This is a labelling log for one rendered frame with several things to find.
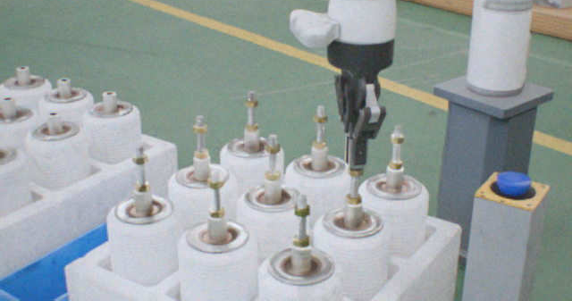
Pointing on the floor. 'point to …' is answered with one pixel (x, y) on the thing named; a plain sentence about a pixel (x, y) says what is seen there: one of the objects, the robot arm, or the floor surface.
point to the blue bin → (50, 270)
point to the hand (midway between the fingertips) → (356, 150)
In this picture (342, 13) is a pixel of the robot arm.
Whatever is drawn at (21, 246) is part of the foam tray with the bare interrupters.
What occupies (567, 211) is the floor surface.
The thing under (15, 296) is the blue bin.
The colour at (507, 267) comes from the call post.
